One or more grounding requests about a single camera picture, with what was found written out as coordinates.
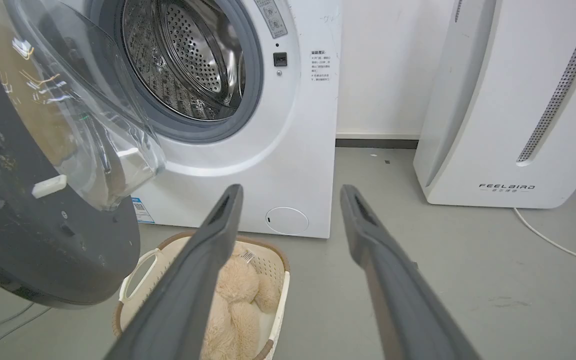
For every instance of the white plastic laundry basket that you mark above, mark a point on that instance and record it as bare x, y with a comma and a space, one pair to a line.
273, 280

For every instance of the white front-load washing machine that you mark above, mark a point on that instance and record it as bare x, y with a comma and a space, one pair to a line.
278, 125

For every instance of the beige plush toy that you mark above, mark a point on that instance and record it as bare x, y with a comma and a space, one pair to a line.
240, 305

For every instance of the white Feelbird air purifier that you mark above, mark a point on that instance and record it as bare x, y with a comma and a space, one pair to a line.
508, 100

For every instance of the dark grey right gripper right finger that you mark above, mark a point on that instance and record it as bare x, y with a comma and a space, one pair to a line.
398, 295

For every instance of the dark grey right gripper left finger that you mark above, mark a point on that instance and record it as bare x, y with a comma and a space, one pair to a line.
188, 295

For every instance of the dark grey washing machine door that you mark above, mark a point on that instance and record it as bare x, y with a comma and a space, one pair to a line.
43, 165

